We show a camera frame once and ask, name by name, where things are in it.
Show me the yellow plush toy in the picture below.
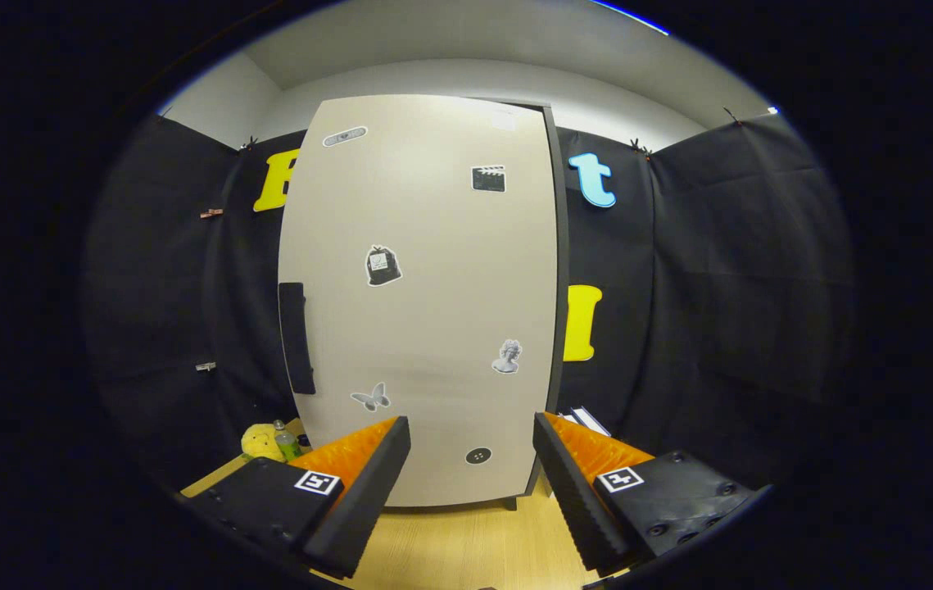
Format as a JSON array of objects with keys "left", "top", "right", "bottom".
[{"left": 240, "top": 423, "right": 285, "bottom": 463}]

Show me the green drink bottle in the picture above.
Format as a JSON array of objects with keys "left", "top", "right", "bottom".
[{"left": 273, "top": 420, "right": 301, "bottom": 461}]

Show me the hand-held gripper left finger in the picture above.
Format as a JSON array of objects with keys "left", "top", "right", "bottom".
[{"left": 179, "top": 416, "right": 412, "bottom": 580}]

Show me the grey shoe cabinet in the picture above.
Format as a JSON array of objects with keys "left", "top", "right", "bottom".
[{"left": 466, "top": 97, "right": 572, "bottom": 512}]

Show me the black backdrop cloth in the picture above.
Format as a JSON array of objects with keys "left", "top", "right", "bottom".
[{"left": 85, "top": 111, "right": 856, "bottom": 492}]

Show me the ceiling light strip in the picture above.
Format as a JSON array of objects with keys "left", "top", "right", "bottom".
[{"left": 593, "top": 0, "right": 670, "bottom": 37}]

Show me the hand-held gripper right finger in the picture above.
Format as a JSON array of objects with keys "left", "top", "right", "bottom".
[{"left": 532, "top": 412, "right": 762, "bottom": 574}]

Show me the stack of books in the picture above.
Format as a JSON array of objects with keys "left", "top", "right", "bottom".
[{"left": 558, "top": 406, "right": 613, "bottom": 438}]

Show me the black door handle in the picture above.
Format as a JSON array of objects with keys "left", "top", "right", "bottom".
[{"left": 279, "top": 282, "right": 317, "bottom": 396}]

